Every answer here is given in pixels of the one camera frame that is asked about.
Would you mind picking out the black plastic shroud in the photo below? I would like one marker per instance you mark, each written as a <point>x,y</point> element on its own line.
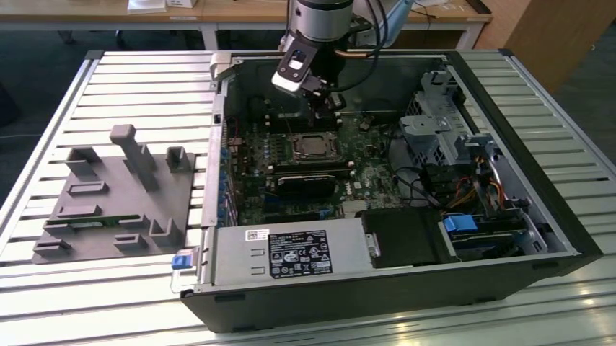
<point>404,238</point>

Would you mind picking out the blue case latch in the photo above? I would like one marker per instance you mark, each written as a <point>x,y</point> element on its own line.
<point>182,261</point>

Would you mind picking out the blue disk carrier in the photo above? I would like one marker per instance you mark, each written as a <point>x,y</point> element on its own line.
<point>462,224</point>

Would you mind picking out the green motherboard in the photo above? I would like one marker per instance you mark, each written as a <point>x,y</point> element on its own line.
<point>376,180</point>

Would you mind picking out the metal disk bay cage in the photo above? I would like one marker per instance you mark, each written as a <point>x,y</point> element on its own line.
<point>434,144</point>

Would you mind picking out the green RAM stick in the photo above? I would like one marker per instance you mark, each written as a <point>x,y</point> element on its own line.
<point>313,171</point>
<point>106,221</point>

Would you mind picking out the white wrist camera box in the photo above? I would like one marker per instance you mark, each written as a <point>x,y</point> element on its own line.
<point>292,72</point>

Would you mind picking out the wooden desk with white frame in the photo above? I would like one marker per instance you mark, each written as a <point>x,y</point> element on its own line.
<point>97,16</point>

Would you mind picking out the grey power supply unit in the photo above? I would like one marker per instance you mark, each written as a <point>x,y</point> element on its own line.
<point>232,259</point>

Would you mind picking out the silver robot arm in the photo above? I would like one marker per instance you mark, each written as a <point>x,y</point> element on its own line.
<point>320,21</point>

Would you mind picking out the black open PC case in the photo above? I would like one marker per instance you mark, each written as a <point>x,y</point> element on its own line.
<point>337,306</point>

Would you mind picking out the CPU socket with metal frame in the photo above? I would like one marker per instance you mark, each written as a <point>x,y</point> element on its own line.
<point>339,159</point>

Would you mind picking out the grey plastic parts rack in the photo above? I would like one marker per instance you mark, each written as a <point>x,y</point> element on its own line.
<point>121,216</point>

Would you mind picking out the silver square CPU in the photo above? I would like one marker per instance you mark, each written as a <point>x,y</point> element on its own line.
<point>313,145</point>

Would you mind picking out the wooden cabinet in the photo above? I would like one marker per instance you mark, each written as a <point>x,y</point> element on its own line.
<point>554,36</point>

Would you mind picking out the black graphics card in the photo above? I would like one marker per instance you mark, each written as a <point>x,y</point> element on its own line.
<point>308,187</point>

